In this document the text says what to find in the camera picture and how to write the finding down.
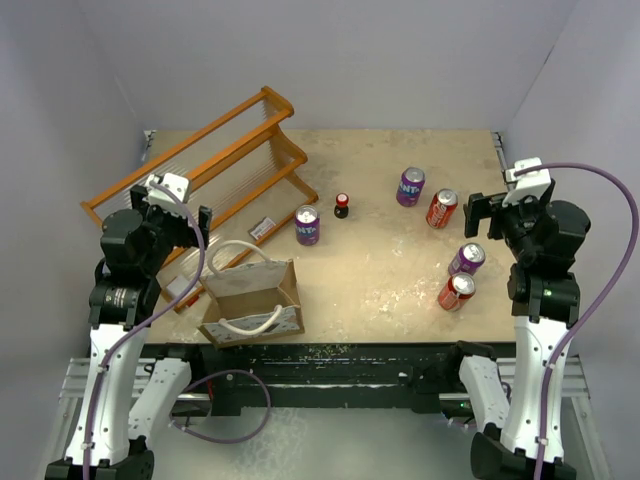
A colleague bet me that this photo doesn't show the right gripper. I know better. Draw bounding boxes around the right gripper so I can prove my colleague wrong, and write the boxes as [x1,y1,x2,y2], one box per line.
[465,191,553,261]

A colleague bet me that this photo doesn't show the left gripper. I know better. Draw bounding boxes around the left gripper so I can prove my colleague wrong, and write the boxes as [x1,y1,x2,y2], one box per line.
[130,185,210,274]

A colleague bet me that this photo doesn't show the red coke can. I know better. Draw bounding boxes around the red coke can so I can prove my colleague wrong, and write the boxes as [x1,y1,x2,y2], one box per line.
[426,188,458,229]
[438,272,476,311]

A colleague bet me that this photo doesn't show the purple fanta can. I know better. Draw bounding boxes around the purple fanta can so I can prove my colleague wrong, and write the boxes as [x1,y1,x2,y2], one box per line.
[396,167,426,207]
[447,242,486,276]
[294,205,320,246]

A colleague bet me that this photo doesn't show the canvas jute tote bag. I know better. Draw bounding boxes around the canvas jute tote bag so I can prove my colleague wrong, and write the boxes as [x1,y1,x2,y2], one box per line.
[199,240,305,348]

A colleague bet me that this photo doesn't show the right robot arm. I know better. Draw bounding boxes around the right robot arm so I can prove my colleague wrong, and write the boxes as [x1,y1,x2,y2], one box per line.
[444,193,591,479]

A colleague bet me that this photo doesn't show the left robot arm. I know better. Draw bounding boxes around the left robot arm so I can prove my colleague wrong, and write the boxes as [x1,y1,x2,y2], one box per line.
[44,174,213,479]

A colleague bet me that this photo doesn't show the orange wooden shelf rack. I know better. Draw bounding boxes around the orange wooden shelf rack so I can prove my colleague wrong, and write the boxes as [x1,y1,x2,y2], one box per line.
[80,85,320,315]

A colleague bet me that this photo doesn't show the small white card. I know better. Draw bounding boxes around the small white card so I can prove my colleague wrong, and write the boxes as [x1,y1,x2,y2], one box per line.
[165,275,189,299]

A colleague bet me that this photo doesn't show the white red labelled packet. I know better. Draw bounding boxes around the white red labelled packet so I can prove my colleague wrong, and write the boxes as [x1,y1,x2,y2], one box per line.
[248,217,276,241]

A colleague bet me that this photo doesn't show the small red-capped sauce bottle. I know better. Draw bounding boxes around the small red-capped sauce bottle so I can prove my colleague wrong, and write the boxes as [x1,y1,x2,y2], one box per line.
[334,193,349,219]

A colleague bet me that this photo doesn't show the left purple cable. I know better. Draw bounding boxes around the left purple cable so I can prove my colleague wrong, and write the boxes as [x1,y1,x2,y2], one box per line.
[79,180,208,480]

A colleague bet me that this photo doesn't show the purple cable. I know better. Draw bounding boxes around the purple cable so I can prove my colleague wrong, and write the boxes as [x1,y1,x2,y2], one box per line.
[79,180,208,480]
[513,162,640,480]

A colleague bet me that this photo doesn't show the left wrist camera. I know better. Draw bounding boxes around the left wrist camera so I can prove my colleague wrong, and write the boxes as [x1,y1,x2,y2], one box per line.
[144,173,191,205]

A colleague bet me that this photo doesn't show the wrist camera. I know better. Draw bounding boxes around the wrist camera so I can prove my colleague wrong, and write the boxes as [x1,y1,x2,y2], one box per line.
[502,157,551,207]
[144,173,191,205]

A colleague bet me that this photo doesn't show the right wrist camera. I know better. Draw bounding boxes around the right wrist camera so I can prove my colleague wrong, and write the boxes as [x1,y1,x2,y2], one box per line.
[502,157,551,207]

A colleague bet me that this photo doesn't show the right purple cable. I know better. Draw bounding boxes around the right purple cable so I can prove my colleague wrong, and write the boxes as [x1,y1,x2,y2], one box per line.
[513,162,640,480]

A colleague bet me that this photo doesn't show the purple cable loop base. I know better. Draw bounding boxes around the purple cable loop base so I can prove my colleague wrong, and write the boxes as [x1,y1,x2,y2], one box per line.
[168,369,273,445]

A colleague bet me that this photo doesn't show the black aluminium base frame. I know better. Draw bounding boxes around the black aluminium base frame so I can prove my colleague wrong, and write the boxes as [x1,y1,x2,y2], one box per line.
[62,341,584,420]

